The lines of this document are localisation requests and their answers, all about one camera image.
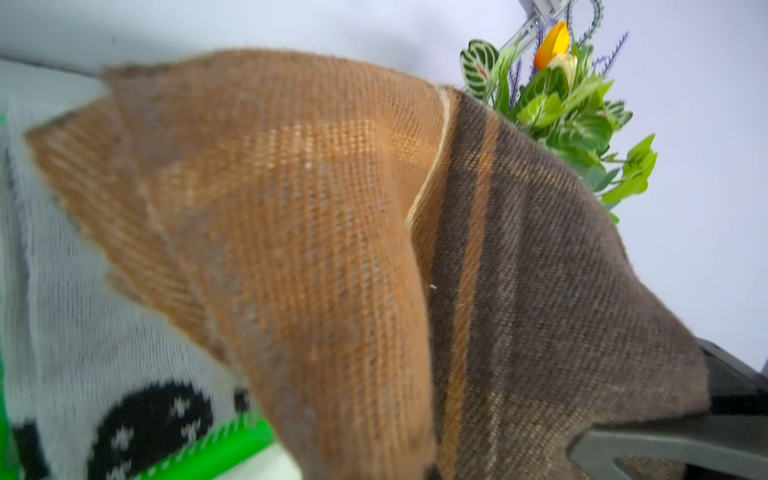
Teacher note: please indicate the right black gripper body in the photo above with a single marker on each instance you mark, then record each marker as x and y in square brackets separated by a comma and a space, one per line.
[728, 442]

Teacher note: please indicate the brown plaid fringed scarf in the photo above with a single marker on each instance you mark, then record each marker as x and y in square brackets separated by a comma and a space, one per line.
[404, 280]

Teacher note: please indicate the houndstooth smiley knit scarf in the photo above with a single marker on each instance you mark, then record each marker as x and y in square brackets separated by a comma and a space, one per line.
[57, 308]

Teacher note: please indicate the green plastic basket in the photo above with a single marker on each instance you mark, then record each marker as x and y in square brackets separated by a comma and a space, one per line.
[210, 450]

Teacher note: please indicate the artificial green plant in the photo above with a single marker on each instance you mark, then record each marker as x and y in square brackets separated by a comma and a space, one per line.
[548, 82]

